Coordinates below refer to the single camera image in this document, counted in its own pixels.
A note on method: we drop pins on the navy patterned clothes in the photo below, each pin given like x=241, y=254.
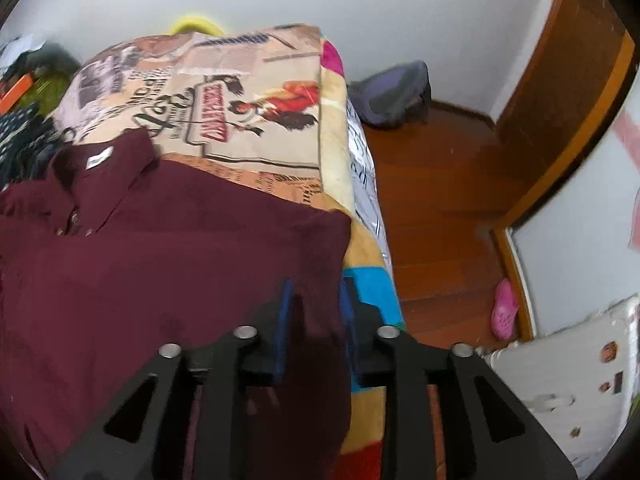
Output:
x=25, y=145

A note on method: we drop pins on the yellow round object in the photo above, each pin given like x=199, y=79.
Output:
x=197, y=24

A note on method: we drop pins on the green patterned bag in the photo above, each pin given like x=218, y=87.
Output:
x=50, y=92

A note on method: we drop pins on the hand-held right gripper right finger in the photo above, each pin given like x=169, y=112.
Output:
x=347, y=320

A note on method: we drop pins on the pile of clothes and boxes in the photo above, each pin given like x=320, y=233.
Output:
x=22, y=50

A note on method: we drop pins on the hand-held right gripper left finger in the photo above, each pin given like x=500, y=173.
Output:
x=285, y=330

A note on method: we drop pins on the white printed bed sheet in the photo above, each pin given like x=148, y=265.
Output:
x=367, y=195

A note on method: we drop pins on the wooden door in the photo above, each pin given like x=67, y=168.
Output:
x=565, y=75

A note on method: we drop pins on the grey backpack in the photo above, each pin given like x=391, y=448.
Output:
x=390, y=92

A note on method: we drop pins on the maroon button shirt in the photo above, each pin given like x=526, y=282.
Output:
x=150, y=260

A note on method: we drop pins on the pink slipper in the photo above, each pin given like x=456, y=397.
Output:
x=505, y=310

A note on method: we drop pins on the orange box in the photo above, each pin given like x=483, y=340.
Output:
x=15, y=92

